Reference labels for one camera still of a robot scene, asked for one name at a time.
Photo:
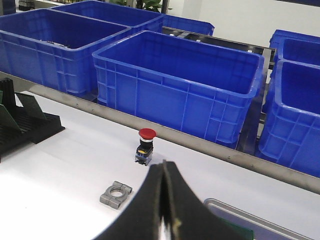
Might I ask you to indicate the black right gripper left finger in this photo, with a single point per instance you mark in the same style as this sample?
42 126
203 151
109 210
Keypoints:
142 218

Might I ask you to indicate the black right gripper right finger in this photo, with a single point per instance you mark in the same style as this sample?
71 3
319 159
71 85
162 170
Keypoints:
186 217

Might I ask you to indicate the silver metal tray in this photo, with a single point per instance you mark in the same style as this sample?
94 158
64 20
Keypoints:
262 229

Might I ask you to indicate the black slotted board rack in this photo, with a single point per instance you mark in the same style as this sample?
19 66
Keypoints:
33 130

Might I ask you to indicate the green board rearmost right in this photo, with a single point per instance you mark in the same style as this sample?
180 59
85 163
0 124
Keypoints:
31 106

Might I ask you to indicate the green board second row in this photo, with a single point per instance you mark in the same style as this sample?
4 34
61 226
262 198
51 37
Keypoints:
7 120

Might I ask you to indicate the grey metal clamp block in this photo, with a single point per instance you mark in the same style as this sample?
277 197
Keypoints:
115 195

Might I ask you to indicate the red emergency stop button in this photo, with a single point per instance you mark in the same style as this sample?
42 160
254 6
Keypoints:
144 151

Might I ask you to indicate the blue centre plastic crate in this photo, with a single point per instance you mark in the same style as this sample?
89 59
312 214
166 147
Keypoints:
196 88

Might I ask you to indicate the blue right front crate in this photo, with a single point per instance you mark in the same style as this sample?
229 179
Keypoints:
291 132

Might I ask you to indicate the blue far rear crate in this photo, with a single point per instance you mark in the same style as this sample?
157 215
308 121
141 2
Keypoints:
189 25

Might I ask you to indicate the blue right rear crate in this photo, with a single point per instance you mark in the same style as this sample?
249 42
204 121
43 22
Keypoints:
294 46

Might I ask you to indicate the blue left front crate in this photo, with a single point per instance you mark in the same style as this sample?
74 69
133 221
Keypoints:
54 48

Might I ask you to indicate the blue left rear crate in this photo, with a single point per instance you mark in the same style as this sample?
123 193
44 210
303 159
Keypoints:
137 19

